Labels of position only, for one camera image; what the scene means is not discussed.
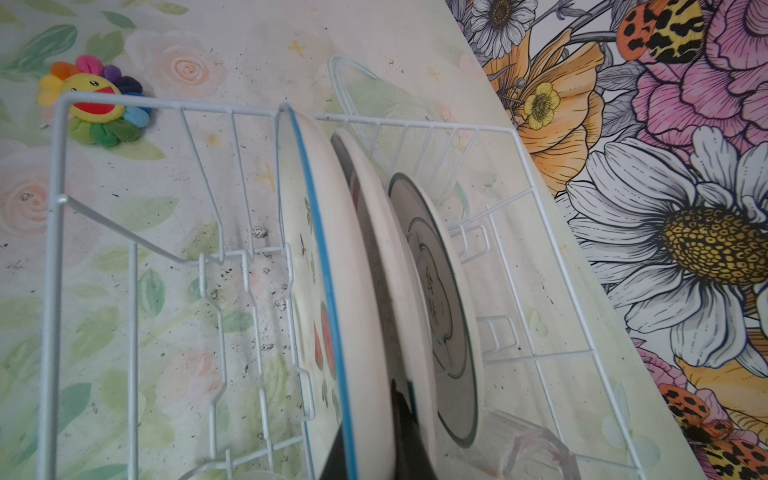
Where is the clear plastic cup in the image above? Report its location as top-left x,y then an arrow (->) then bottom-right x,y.
452,407 -> 581,480

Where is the strawberry pattern white plate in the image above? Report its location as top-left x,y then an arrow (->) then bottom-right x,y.
331,128 -> 436,469

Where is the colourful smiling flower toy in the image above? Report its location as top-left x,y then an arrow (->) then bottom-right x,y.
36,55 -> 152,148

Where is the blue rimmed white plate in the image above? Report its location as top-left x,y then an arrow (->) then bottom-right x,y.
275,103 -> 396,479

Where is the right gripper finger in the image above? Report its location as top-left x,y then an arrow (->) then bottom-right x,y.
320,380 -> 437,480

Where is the green rimmed white plate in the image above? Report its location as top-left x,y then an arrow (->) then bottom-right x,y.
387,172 -> 485,449

